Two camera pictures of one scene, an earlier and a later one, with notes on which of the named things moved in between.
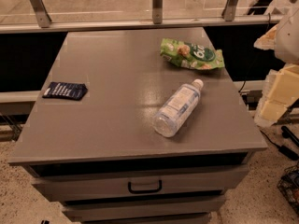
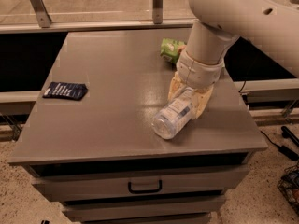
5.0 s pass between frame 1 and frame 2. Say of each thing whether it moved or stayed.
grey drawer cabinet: stayed
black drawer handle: stayed
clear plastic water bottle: stayed
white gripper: moved
